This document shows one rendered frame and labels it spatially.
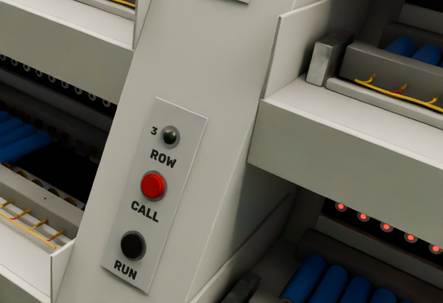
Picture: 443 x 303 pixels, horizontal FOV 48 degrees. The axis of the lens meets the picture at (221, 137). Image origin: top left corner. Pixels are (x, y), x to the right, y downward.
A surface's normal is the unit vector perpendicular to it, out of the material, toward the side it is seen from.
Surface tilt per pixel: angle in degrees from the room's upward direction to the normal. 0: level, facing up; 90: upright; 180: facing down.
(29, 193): 21
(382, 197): 111
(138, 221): 90
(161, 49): 90
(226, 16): 90
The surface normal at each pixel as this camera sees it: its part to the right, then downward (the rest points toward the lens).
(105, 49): -0.50, 0.34
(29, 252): 0.16, -0.87
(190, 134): -0.41, 0.00
